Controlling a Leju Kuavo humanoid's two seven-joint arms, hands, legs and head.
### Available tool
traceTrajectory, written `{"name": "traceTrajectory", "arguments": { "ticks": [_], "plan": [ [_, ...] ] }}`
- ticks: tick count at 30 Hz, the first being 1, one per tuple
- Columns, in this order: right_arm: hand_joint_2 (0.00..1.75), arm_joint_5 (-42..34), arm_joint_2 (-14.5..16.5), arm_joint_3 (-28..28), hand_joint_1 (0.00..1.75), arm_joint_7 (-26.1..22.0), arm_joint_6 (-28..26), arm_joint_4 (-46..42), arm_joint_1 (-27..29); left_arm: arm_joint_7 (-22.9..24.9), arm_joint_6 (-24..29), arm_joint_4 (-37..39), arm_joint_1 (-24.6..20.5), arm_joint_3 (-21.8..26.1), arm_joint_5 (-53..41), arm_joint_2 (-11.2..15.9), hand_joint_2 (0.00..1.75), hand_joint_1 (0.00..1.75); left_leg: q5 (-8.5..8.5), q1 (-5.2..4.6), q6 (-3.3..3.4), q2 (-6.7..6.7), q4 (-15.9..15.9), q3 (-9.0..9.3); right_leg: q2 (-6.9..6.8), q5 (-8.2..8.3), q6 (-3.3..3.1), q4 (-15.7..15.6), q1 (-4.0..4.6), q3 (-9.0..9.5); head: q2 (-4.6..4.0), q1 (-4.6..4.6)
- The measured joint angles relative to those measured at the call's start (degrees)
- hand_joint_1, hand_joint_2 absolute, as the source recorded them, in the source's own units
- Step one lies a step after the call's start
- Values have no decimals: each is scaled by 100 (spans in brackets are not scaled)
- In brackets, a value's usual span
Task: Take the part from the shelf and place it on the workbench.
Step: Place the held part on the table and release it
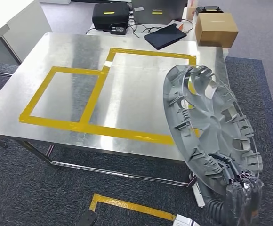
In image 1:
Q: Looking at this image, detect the silver plastic hubcap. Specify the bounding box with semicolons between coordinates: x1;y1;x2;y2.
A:
163;65;264;195

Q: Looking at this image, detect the white desk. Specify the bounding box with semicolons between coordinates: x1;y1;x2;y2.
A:
0;0;53;67

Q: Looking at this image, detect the steel workbench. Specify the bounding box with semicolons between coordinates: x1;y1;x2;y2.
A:
0;32;230;188

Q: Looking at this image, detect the brown cardboard box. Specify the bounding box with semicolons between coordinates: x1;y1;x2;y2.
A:
195;12;239;49

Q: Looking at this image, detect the black tablet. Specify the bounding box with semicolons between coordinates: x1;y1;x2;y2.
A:
143;23;187;51

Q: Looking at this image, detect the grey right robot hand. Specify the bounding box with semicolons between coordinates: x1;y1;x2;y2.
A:
212;153;265;226

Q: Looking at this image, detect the white power strip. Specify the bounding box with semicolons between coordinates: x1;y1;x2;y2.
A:
192;181;207;209

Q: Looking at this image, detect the black bag yellow stripe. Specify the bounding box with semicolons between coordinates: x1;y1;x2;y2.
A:
92;2;130;32

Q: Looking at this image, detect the black flat device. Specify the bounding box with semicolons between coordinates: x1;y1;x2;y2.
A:
195;5;224;16

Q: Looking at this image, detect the pale orange carton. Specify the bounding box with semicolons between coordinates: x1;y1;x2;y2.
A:
186;0;200;21

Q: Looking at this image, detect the small orange item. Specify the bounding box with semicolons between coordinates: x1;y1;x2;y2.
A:
173;20;185;31

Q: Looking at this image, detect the black power adapter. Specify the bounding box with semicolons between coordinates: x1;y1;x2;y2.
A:
110;26;127;36

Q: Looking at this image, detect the dark grey equipment case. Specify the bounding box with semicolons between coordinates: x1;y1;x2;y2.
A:
131;0;189;25

